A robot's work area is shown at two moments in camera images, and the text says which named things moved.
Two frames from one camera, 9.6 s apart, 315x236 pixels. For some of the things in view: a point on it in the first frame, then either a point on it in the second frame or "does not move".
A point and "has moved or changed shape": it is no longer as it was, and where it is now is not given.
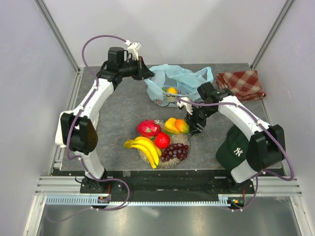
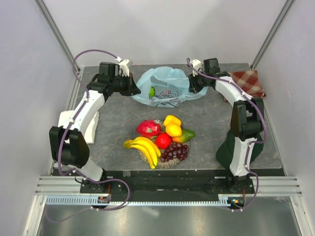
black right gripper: [192, 120] -> [193, 88]
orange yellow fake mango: [182, 126] -> [186, 135]
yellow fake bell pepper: [170, 126] -> [170, 119]
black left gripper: [143, 73] -> [132, 89]
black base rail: [168, 185] does not move
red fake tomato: [162, 140] does not move
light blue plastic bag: [168, 84] has moved or changed shape
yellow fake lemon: [172, 90] -> [173, 130]
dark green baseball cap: [234, 149] does not move
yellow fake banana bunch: [147, 147] does not move
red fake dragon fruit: [148, 128] does not move
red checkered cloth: [246, 85] does not move
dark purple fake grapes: [177, 150] does not move
